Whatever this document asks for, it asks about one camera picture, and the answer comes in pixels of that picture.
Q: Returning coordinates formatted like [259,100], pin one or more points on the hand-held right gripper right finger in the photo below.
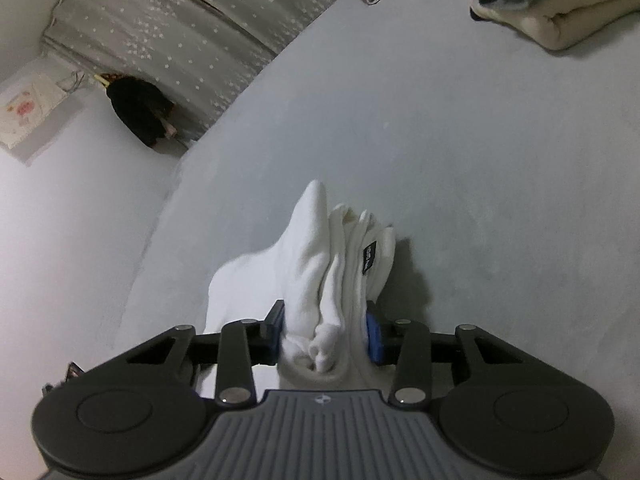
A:
[374,342]

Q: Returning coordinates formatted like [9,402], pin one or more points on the black hanging clothes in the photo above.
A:
[140,110]

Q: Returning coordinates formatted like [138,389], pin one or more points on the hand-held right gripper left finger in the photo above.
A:
[277,335]

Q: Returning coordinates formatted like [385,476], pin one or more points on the folded beige garment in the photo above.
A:
[590,15]

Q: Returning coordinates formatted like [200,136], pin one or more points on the white printed t-shirt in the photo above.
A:
[300,260]

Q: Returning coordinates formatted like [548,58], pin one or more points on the white wall hanging cloth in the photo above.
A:
[30,110]

